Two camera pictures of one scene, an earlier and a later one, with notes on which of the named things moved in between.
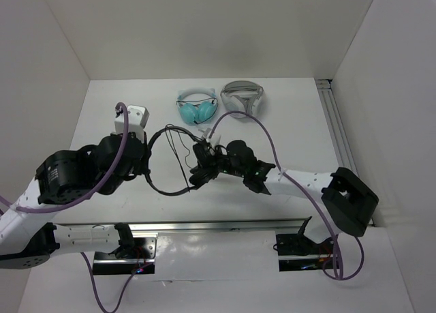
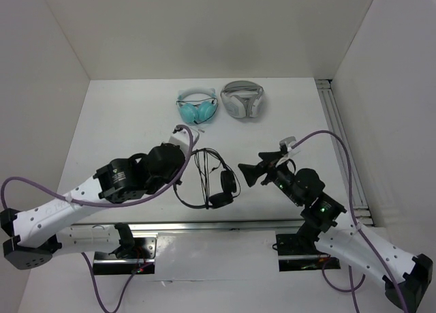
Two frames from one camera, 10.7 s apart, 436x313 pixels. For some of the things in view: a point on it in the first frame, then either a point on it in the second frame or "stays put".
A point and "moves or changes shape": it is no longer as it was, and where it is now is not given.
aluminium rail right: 334,118 stays put
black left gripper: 143,167 to 172,178
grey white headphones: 242,95 stays put
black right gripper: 201,171 to 251,172
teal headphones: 197,104 stays put
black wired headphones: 202,174 moves or changes shape
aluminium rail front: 259,226 stays put
